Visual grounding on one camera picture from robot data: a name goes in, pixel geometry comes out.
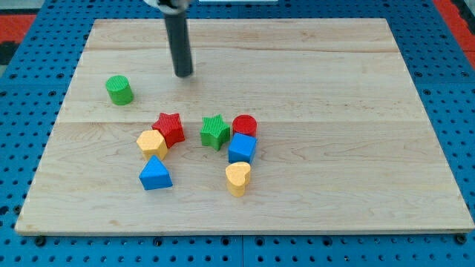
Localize blue triangle block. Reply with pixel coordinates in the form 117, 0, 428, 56
139, 155, 173, 190

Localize light wooden board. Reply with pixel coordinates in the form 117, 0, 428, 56
15, 19, 474, 237

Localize red cylinder block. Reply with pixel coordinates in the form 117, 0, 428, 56
232, 114, 258, 137

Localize blue cube block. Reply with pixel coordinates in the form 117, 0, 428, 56
228, 133, 257, 164

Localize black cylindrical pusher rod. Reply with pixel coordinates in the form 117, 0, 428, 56
164, 12, 194, 78

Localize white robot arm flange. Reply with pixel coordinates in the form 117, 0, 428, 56
143, 0, 191, 15

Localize yellow heart block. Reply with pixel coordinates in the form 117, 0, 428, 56
225, 162, 252, 197

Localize yellow hexagon block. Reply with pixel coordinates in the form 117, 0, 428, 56
136, 130, 168, 160

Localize red star block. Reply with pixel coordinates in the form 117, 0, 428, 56
151, 113, 186, 148

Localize green cylinder block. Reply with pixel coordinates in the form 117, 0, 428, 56
105, 75, 134, 105

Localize green star block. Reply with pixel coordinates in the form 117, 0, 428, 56
200, 114, 231, 151

